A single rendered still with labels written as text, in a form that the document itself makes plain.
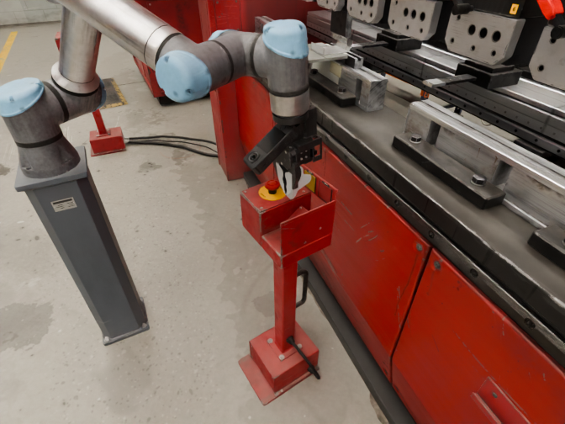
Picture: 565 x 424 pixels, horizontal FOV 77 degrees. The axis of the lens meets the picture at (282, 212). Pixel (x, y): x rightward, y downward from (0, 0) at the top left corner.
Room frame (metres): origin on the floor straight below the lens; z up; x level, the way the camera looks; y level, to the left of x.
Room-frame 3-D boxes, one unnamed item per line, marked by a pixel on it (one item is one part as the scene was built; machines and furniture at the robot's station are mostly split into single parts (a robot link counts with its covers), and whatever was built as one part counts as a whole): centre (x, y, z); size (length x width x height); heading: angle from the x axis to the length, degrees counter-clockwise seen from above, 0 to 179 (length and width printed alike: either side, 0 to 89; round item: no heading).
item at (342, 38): (1.29, -0.19, 1.07); 0.10 x 0.02 x 0.10; 22
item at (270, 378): (0.70, 0.02, 0.06); 0.25 x 0.20 x 0.12; 123
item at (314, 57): (1.23, -0.05, 1.00); 0.26 x 0.18 x 0.01; 112
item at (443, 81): (0.98, -0.49, 1.01); 0.26 x 0.12 x 0.05; 112
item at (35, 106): (0.91, 0.67, 0.94); 0.13 x 0.12 x 0.14; 150
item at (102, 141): (2.44, 1.34, 0.41); 0.25 x 0.20 x 0.83; 112
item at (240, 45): (0.70, 0.09, 1.13); 0.11 x 0.11 x 0.08; 60
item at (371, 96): (1.24, -0.21, 0.92); 0.39 x 0.06 x 0.10; 22
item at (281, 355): (0.72, -0.01, 0.13); 0.10 x 0.10 x 0.01; 33
